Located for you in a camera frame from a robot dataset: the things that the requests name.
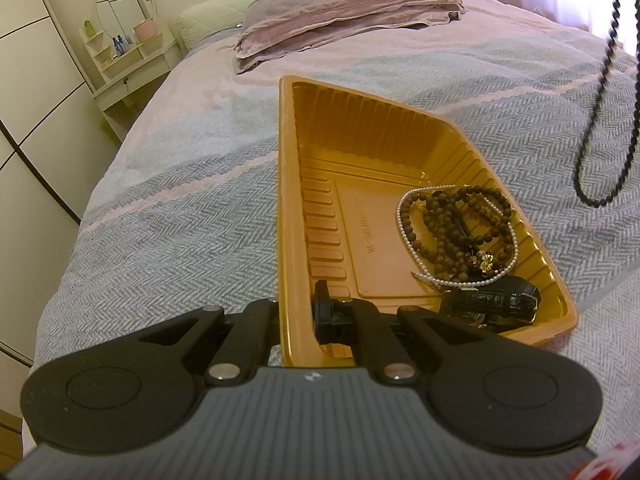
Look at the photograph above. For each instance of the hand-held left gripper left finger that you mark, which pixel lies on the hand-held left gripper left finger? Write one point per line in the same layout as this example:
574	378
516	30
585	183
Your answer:
260	321

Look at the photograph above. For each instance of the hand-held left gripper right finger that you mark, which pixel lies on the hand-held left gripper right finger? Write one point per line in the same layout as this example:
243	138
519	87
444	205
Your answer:
324	306

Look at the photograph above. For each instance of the gold plastic tray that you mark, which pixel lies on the gold plastic tray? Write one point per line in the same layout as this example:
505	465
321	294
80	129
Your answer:
360	160

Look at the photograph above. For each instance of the white dressing table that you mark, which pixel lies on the white dressing table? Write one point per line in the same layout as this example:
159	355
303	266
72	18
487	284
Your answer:
132	72

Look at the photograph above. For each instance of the cream wardrobe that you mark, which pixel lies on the cream wardrobe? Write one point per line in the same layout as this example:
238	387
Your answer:
30	135

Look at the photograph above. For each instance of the pink folded pillows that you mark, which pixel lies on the pink folded pillows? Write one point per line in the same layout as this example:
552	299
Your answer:
350	10

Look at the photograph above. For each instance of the blue bottles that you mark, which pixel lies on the blue bottles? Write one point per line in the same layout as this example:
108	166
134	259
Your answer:
121	46

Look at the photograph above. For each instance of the white pillow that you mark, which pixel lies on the white pillow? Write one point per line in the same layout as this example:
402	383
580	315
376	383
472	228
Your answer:
210	15

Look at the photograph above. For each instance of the pink basin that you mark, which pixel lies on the pink basin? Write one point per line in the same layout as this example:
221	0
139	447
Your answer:
146	29

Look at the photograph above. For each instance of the red and white packet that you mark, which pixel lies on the red and white packet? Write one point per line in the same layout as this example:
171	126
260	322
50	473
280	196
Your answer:
612	462

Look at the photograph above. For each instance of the green ornament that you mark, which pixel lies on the green ornament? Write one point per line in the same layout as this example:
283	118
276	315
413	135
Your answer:
88	29

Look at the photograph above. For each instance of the round mirror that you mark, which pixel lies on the round mirror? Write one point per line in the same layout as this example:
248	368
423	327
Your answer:
125	2

